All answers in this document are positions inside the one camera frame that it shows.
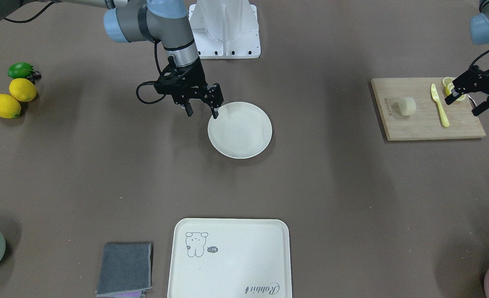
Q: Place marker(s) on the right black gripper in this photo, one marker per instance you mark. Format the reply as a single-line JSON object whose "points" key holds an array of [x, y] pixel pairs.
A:
{"points": [[196, 78]]}

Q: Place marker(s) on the cream round plate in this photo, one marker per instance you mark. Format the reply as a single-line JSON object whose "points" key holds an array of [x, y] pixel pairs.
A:
{"points": [[242, 130]]}

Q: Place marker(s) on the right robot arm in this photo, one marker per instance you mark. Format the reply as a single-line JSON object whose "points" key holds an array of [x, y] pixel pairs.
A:
{"points": [[164, 22]]}

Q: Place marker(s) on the pale white bun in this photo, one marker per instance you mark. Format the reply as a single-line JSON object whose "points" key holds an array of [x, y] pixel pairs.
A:
{"points": [[407, 106]]}

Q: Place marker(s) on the cream rabbit serving tray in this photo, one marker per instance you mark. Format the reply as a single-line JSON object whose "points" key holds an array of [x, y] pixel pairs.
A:
{"points": [[230, 258]]}

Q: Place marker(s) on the lemon slices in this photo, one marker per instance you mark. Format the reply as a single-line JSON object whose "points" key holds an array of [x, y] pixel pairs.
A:
{"points": [[448, 85]]}

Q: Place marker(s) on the yellow plastic knife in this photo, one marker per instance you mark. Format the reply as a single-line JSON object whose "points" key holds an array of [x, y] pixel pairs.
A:
{"points": [[441, 112]]}

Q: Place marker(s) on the bamboo cutting board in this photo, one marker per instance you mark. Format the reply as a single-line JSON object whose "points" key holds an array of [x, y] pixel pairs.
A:
{"points": [[425, 123]]}

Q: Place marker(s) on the dark cherries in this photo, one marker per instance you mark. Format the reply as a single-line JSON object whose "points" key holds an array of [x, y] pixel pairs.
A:
{"points": [[34, 76]]}

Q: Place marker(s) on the yellow lemon lower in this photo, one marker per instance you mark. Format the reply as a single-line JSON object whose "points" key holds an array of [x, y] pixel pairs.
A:
{"points": [[22, 90]]}

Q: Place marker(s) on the yellow lemon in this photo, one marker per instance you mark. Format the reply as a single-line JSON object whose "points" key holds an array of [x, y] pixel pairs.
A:
{"points": [[22, 90], [9, 107]]}

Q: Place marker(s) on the folded grey cloth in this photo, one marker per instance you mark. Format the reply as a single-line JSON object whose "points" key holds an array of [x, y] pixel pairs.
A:
{"points": [[126, 269]]}

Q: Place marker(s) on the green lime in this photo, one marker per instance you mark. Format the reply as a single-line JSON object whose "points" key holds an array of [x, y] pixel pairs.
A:
{"points": [[20, 70]]}

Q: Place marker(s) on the yellow lemon upper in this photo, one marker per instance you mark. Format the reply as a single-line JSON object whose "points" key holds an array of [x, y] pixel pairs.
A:
{"points": [[9, 107]]}

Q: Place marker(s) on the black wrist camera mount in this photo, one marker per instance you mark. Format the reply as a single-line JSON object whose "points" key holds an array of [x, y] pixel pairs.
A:
{"points": [[167, 83]]}

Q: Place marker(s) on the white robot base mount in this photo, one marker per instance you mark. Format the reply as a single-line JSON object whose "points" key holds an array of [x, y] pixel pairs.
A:
{"points": [[225, 29]]}

